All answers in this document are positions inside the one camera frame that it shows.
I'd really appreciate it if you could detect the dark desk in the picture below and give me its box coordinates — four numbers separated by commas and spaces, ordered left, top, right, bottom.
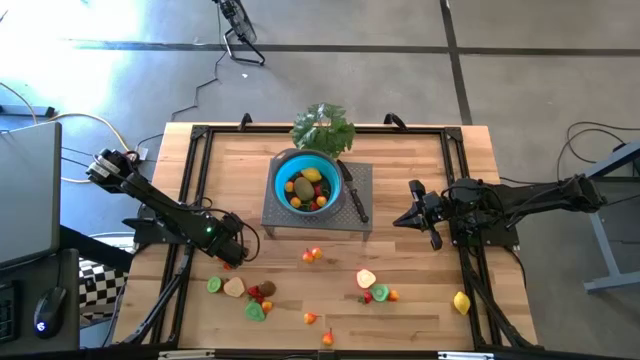
0, 247, 81, 354

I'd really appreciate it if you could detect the grey perforated metal shelf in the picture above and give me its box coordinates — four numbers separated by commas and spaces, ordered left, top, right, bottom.
260, 158, 374, 242

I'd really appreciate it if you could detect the brown whole toy kiwi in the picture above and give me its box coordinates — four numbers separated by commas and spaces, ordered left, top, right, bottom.
293, 176, 316, 202

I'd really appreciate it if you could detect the yellow floor cable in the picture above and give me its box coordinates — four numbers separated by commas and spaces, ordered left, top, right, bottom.
0, 81, 136, 184

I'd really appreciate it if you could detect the black keyboard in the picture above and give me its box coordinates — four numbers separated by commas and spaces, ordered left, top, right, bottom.
0, 279, 22, 345

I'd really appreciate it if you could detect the grey metal stand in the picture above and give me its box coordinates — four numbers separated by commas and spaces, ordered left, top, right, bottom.
578, 138, 640, 294

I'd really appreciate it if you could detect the black computer mouse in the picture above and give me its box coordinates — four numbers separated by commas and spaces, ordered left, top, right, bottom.
32, 286, 69, 341

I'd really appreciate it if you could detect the blue collapsible colander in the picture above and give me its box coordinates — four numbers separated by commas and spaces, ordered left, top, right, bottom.
271, 147, 347, 217

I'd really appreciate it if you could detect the silver aluminium extrusion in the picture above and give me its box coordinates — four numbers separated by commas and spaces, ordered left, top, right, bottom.
158, 349, 217, 360
437, 351, 496, 360

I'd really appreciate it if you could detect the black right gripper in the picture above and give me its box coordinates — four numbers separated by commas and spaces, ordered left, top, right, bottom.
392, 178, 454, 252

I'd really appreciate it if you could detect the black floor fan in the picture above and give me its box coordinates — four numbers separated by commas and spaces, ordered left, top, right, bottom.
212, 0, 267, 67

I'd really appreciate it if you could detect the red toy apple half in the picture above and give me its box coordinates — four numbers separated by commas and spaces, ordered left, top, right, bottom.
222, 276, 246, 300
355, 268, 378, 290

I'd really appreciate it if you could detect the green plant in white pot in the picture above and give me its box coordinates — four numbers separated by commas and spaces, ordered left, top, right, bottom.
289, 102, 357, 160

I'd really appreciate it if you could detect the black white checkered board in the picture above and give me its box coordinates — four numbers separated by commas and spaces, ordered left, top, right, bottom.
78, 258, 130, 322

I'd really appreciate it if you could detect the black fan cable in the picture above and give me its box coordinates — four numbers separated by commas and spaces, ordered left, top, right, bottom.
169, 4, 226, 123

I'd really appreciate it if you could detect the black kitchen knife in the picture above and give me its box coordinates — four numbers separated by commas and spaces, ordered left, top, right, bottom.
336, 159, 371, 225

